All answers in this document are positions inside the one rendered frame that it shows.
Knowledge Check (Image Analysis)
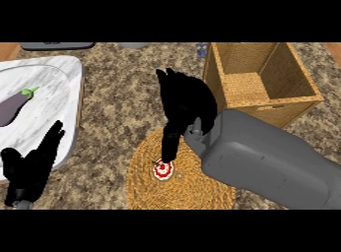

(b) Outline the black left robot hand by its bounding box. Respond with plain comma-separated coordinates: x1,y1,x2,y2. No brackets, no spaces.
0,119,67,208

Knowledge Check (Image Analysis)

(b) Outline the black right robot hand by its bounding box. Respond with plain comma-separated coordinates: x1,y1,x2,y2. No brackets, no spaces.
155,67,218,164

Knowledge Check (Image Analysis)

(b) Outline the rectangular wicker basket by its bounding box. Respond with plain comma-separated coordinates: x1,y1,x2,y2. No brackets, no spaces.
202,42,325,129

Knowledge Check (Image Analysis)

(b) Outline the red and white cupcake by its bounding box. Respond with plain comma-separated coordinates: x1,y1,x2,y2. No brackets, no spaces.
152,158,177,182

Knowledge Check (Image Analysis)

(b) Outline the round woven straw placemat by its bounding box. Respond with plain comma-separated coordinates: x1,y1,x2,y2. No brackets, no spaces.
127,126,238,211

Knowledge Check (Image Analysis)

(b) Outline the blue patterned object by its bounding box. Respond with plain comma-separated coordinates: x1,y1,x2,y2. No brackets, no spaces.
196,42,211,59

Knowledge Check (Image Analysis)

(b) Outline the white marble cutting board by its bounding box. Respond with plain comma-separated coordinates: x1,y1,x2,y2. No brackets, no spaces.
0,55,87,188

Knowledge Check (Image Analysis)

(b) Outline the purple eggplant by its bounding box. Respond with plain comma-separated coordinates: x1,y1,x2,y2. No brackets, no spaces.
0,86,42,128

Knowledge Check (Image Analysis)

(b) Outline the grey rounded object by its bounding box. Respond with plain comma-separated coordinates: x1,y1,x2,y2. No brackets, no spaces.
118,42,152,49

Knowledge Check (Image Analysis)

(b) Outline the dark grey appliance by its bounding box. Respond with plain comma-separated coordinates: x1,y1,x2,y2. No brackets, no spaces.
19,42,97,51

